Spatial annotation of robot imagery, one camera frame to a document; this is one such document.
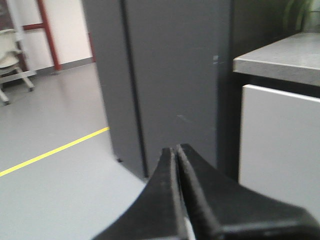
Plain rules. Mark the dark grey tall cabinet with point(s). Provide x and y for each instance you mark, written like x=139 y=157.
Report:
x=161 y=67

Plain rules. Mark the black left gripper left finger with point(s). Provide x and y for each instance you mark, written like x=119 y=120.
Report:
x=157 y=213

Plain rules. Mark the red metal frame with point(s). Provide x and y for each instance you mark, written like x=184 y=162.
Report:
x=48 y=33

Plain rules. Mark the white base cabinet drawer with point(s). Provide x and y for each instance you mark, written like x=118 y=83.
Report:
x=280 y=146

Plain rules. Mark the green potted plant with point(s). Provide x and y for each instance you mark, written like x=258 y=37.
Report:
x=302 y=16

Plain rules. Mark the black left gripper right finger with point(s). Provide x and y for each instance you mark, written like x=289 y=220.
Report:
x=221 y=209

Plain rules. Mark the white office chair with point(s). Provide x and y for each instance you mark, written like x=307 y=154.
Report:
x=9 y=62

